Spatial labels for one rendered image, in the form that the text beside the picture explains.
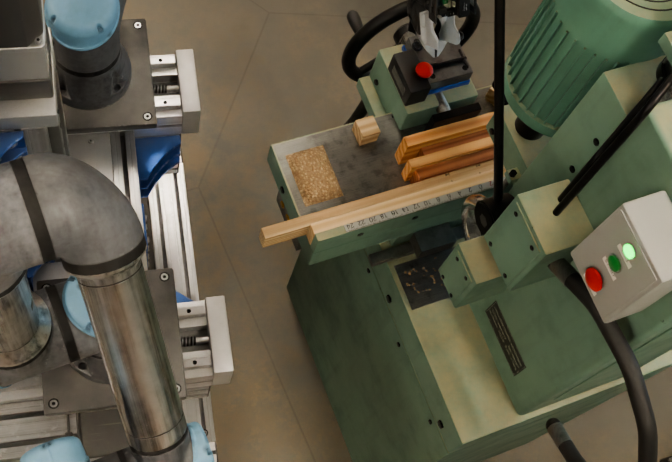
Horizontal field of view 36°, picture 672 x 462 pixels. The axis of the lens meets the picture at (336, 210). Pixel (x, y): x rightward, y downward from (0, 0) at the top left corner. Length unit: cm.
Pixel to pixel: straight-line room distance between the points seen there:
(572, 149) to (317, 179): 48
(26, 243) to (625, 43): 75
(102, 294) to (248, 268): 147
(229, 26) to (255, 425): 113
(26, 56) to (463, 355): 91
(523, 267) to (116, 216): 56
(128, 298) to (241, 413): 137
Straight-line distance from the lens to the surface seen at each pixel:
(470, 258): 154
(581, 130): 141
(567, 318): 151
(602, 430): 274
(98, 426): 230
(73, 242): 111
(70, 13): 170
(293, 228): 165
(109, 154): 193
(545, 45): 141
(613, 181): 130
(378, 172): 176
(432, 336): 179
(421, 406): 189
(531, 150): 166
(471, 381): 179
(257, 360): 255
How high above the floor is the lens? 246
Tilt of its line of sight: 65 degrees down
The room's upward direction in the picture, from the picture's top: 23 degrees clockwise
